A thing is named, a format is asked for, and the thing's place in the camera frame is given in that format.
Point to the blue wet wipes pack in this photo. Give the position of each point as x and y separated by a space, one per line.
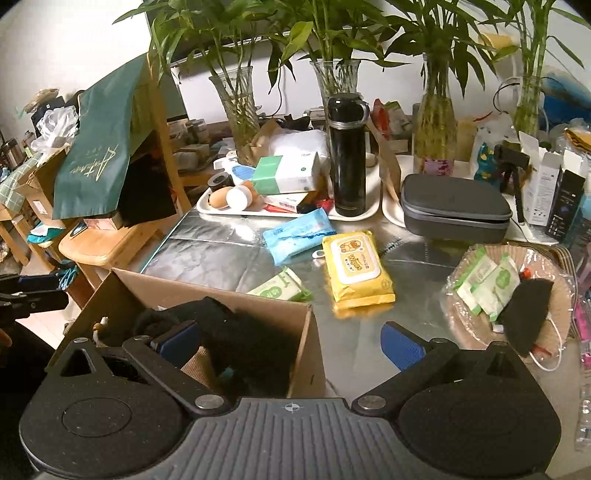
298 235

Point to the glass vase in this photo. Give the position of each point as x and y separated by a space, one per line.
234 87
336 76
530 102
435 134

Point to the black thermos bottle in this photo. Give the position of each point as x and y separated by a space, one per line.
347 116

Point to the cardboard box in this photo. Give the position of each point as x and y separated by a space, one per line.
122 296

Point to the white tray right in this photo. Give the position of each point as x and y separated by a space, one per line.
516 232

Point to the white cap jar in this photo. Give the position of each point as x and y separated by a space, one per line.
239 198

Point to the green white wipe sachet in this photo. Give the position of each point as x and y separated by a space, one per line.
286 286

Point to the yellow wet wipes pack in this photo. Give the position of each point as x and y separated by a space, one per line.
357 276

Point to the glass vase left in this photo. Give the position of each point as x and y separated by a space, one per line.
234 87

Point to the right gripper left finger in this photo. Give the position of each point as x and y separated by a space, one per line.
159 360

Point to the grey zip case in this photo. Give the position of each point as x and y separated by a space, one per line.
451 208

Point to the wooden chair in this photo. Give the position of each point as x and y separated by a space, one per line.
152 194

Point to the pink white flat box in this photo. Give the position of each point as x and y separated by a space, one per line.
299 203

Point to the glass vase middle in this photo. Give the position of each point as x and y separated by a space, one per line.
336 76

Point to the white tray left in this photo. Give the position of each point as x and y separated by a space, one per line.
260 209

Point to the white carton box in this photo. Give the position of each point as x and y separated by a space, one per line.
539 189

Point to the green white tissue box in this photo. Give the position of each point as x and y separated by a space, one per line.
290 173

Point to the black mini tripod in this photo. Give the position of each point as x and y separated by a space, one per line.
511 161

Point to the silver insulated mat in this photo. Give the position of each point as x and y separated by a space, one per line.
230 254

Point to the glass vase far right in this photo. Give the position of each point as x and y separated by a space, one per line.
530 102

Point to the black tape roll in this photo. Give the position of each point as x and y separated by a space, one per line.
219 181

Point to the brown paper bag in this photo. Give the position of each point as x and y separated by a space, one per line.
390 170

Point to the green paper bag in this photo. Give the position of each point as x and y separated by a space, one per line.
114 120

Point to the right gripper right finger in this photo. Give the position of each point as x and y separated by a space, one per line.
419 361

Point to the white tray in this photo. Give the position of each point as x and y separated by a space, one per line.
516 232
260 209

